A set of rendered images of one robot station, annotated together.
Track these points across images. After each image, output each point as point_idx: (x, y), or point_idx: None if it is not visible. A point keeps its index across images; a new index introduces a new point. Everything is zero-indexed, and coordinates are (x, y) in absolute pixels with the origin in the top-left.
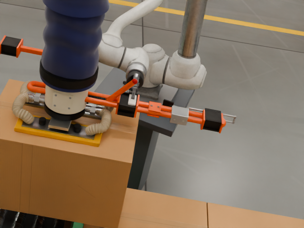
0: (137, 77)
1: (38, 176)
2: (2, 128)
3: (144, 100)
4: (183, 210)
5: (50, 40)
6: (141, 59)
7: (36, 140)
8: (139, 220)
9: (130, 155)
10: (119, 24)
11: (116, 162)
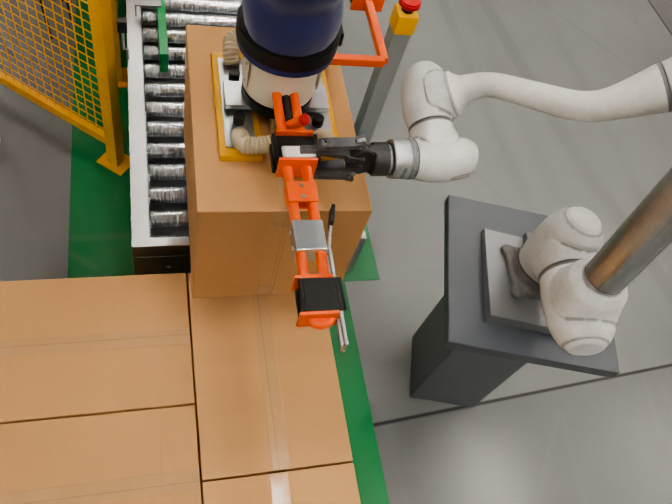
0: (357, 143)
1: (188, 135)
2: (210, 44)
3: (497, 275)
4: (313, 419)
5: None
6: (430, 150)
7: (201, 84)
8: (261, 348)
9: (215, 207)
10: (482, 80)
11: (195, 191)
